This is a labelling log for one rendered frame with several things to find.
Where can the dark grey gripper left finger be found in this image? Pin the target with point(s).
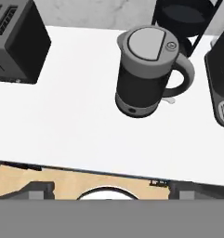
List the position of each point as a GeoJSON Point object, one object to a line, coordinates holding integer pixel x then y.
{"type": "Point", "coordinates": [36, 189]}

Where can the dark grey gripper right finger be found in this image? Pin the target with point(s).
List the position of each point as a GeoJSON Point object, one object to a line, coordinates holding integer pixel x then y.
{"type": "Point", "coordinates": [191, 190]}

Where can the white round object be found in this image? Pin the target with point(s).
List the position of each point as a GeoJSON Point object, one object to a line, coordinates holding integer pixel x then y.
{"type": "Point", "coordinates": [107, 194]}

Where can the black coffee machine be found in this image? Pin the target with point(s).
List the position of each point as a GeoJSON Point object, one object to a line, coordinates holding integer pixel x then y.
{"type": "Point", "coordinates": [220, 80]}

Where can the grey and black electric kettle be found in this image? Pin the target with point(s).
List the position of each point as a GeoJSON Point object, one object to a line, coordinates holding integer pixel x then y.
{"type": "Point", "coordinates": [147, 74]}

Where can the black toaster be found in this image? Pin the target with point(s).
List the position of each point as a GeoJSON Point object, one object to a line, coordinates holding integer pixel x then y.
{"type": "Point", "coordinates": [14, 43]}

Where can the black bowl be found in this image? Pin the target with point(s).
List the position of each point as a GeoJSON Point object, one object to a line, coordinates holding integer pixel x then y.
{"type": "Point", "coordinates": [184, 15]}

